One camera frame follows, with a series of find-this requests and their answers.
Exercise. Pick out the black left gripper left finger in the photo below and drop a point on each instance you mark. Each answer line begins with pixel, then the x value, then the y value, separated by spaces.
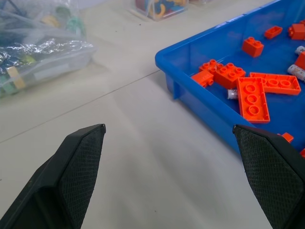
pixel 71 181

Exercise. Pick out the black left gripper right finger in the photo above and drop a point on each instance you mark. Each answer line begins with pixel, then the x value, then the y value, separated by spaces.
pixel 269 174

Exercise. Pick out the clear box of colourful pieces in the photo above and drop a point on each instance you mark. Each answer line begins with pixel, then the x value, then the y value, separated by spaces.
pixel 162 8

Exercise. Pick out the orange flat six-hole brick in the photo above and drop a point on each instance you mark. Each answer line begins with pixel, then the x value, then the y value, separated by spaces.
pixel 253 100

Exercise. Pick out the orange long flat brick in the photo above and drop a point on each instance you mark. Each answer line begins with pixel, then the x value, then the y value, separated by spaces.
pixel 278 83

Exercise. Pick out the blue plastic bin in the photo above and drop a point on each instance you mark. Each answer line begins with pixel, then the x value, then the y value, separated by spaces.
pixel 214 100

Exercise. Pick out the orange eight-stud brick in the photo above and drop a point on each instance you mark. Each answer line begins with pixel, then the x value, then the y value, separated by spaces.
pixel 226 75

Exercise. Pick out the orange small brick side stud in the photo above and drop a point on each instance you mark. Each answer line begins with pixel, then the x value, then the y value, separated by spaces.
pixel 202 78

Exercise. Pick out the orange two-stud brick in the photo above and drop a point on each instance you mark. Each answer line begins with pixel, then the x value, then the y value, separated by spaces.
pixel 253 47

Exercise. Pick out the clear plastic bag of items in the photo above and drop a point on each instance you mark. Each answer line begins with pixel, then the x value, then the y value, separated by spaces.
pixel 35 47

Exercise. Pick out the orange small hollow brick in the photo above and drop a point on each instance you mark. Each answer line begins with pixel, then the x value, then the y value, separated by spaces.
pixel 273 32

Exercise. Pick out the orange square brick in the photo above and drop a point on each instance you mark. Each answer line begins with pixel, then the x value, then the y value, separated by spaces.
pixel 297 31

